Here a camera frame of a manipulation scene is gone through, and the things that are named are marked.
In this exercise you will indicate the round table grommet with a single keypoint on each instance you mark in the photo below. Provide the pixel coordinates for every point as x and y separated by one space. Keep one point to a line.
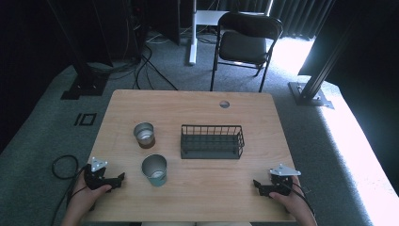
224 104

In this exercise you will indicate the teal metal cup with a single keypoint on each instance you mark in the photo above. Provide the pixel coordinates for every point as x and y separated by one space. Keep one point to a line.
154 171

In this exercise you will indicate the person's right hand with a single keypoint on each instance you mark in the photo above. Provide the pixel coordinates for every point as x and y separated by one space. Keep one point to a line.
293 201

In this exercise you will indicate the person's left hand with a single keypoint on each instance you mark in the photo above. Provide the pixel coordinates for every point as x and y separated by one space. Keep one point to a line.
82 197

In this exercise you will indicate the black folding chair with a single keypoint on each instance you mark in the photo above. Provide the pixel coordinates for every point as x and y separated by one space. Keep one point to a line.
243 47

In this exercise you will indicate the dark equipment rack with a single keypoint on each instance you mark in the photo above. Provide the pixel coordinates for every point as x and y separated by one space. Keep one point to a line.
153 22

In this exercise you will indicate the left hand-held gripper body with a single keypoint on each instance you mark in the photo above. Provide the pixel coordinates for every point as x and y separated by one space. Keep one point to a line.
94 179

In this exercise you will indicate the black metal stand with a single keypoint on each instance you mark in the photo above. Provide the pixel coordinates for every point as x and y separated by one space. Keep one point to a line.
309 91
84 81

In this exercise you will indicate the brown metal cup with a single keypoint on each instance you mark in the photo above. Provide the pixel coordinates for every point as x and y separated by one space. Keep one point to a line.
145 135

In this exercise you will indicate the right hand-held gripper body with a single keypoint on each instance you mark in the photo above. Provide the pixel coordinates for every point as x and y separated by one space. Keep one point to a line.
282 182

